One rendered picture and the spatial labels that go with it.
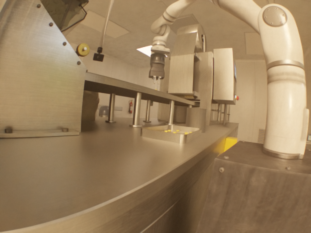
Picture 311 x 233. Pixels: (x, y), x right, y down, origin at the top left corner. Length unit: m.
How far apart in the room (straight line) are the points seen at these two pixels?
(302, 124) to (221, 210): 0.21
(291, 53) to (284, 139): 0.16
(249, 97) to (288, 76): 4.25
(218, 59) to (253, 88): 3.51
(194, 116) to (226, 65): 0.67
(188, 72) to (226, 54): 0.34
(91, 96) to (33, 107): 0.39
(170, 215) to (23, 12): 0.47
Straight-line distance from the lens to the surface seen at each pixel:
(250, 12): 0.46
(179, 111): 1.09
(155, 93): 0.59
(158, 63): 0.70
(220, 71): 1.12
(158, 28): 0.79
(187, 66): 1.07
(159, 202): 0.18
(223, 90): 1.08
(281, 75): 0.31
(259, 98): 4.56
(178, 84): 1.05
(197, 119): 0.53
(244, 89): 4.58
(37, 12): 0.38
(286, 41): 0.33
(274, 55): 0.32
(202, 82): 1.06
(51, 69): 0.34
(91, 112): 0.67
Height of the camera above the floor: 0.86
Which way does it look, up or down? 2 degrees down
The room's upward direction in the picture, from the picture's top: 5 degrees clockwise
